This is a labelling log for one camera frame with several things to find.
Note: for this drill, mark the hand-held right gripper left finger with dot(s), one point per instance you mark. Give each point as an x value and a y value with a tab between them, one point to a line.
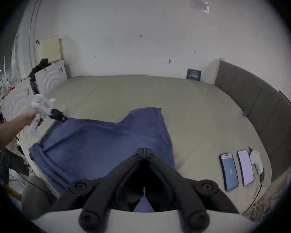
100	195

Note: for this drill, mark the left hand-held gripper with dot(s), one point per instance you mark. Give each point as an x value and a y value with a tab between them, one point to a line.
44	105

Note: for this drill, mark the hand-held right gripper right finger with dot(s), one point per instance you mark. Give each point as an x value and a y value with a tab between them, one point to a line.
184	193

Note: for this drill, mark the dark blue garment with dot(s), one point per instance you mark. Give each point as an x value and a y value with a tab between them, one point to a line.
99	142

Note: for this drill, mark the person's left forearm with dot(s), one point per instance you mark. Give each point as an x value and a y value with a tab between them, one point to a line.
8	131

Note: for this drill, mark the person's left hand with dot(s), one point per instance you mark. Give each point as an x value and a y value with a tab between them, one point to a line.
30	118

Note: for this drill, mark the phone with blue back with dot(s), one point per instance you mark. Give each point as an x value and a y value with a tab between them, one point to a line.
229	172

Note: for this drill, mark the black bag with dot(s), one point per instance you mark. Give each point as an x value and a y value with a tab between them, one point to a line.
40	67

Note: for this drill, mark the phone with pale screen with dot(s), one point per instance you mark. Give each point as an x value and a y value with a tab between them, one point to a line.
245	167

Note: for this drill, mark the person's legs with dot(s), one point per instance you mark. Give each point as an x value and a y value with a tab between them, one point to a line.
34	198

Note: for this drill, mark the pale yellow carton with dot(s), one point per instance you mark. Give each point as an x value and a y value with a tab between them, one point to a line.
49	48

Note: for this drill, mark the bed with beige sheet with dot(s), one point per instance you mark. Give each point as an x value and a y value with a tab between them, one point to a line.
196	110

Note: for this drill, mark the grey padded headboard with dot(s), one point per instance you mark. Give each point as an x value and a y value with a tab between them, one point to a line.
264	105

